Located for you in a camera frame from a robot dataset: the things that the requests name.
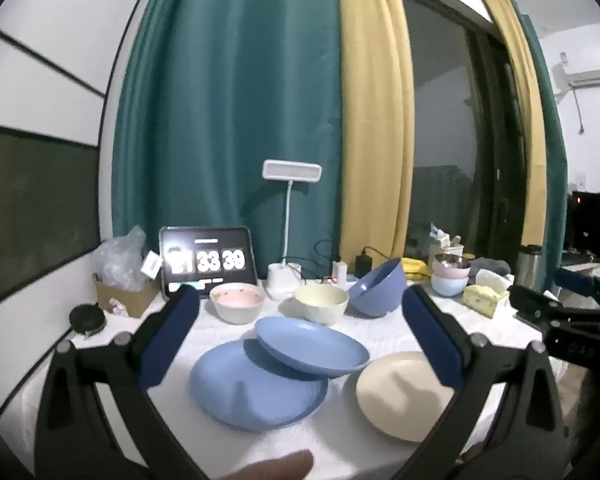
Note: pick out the steel thermos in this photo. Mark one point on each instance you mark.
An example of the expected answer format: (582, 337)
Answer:
(528, 270)

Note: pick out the white bowl with pink inside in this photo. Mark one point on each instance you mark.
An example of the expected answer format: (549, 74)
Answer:
(237, 310)

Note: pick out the black monitor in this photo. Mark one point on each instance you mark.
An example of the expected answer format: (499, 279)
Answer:
(587, 225)

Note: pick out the black charger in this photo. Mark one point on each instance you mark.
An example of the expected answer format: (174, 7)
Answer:
(364, 266)

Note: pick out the narrow yellow curtain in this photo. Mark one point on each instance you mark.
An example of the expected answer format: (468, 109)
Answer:
(520, 85)

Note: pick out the wide teal curtain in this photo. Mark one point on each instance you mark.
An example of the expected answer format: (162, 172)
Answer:
(220, 110)

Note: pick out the white charger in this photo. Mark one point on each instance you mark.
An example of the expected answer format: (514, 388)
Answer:
(339, 271)

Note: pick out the white carton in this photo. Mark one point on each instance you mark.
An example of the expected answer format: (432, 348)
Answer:
(437, 247)

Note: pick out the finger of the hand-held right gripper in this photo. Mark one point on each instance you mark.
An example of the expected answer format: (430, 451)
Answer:
(575, 282)
(535, 302)

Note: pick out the person's left hand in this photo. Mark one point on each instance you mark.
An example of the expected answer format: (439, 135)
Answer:
(275, 467)

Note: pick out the grey folded cloth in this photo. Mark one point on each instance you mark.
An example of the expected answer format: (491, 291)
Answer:
(490, 265)

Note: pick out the small white box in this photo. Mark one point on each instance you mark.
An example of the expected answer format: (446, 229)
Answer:
(151, 266)

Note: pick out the dark sliding glass door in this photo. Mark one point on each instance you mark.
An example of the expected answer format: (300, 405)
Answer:
(445, 85)

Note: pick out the yellow tissue box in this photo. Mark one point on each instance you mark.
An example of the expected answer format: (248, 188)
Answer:
(482, 300)

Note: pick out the clear plastic bag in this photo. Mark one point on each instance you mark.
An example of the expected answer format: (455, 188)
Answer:
(117, 260)

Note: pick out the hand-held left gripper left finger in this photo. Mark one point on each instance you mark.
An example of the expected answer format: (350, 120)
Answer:
(170, 335)

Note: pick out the black round puck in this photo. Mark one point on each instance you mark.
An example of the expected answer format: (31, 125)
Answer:
(86, 319)

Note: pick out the white air conditioner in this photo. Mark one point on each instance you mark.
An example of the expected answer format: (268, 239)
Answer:
(595, 77)

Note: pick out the small pink bowl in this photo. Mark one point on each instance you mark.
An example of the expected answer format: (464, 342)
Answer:
(452, 270)

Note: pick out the white desk lamp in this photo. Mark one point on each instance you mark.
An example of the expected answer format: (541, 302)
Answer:
(292, 170)

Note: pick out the narrow teal curtain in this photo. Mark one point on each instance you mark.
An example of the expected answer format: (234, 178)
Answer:
(555, 160)

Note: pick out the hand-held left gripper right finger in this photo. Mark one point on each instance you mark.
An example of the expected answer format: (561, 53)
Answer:
(430, 335)

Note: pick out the wide yellow curtain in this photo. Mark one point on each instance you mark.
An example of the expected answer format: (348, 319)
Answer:
(375, 110)

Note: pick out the yellow bananas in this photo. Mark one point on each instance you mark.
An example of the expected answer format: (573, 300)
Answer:
(417, 266)

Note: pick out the small blue plate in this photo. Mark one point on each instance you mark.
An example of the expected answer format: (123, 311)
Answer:
(310, 345)

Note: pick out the large blue bowl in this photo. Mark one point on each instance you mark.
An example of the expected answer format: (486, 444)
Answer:
(375, 295)

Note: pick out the large blue plate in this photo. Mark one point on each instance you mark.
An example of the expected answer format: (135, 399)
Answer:
(250, 395)

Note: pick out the cream plate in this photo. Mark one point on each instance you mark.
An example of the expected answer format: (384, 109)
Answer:
(400, 400)

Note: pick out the cream bowl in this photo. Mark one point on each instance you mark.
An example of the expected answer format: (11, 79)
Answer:
(322, 310)

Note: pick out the tablet showing clock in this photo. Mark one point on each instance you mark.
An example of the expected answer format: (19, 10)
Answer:
(207, 260)

